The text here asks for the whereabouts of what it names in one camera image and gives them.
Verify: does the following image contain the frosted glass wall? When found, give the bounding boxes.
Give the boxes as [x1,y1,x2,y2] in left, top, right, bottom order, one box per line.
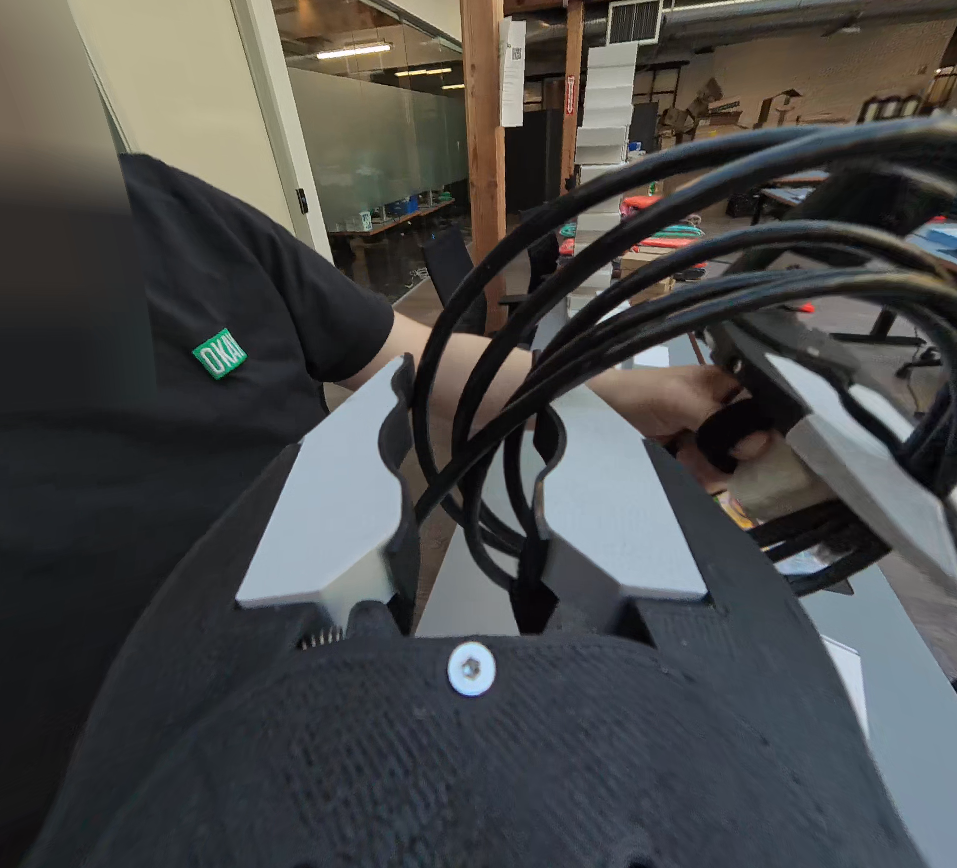
[258,0,472,304]

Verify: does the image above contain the white air vent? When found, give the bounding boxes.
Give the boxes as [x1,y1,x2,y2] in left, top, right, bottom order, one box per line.
[606,0,665,47]

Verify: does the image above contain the black office chair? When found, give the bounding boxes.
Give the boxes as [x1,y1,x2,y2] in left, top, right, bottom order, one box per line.
[422,224,487,334]

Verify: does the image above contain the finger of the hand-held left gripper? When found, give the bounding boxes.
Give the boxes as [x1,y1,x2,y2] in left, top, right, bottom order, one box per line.
[785,412,957,582]
[763,352,919,452]

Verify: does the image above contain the black ethernet cable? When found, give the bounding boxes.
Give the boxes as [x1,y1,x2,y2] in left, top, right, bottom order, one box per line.
[411,117,957,596]

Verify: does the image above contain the person's left forearm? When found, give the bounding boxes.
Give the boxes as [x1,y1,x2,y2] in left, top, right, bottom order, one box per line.
[340,311,622,439]

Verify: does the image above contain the grey desk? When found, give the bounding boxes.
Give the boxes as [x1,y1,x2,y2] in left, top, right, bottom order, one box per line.
[415,300,957,868]

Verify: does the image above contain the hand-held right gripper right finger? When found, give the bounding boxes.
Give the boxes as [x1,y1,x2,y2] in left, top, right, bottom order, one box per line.
[510,378,709,636]

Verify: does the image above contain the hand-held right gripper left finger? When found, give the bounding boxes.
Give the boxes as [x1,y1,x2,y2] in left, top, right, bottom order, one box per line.
[235,352,421,636]

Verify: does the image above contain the person's black shirt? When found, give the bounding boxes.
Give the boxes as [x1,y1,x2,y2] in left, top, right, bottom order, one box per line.
[112,152,397,585]

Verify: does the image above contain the white cardboard box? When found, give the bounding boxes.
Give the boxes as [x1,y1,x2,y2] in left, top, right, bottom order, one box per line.
[821,635,870,738]

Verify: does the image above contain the white door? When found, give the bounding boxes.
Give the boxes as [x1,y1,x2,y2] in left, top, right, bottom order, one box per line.
[30,0,333,264]

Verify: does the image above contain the wooden pillar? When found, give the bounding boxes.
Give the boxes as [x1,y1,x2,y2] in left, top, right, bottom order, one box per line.
[455,0,511,334]

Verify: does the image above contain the white paper notice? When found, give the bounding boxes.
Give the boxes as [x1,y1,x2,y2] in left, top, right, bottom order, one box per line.
[498,16,527,129]

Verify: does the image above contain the person's left hand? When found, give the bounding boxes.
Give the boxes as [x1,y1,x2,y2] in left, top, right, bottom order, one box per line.
[589,363,775,497]

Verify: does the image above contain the stack of white boxes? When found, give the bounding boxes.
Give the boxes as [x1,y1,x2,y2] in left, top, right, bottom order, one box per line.
[566,42,641,319]

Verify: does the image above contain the metal air duct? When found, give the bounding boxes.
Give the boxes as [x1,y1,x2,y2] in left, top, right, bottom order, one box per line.
[523,0,957,48]

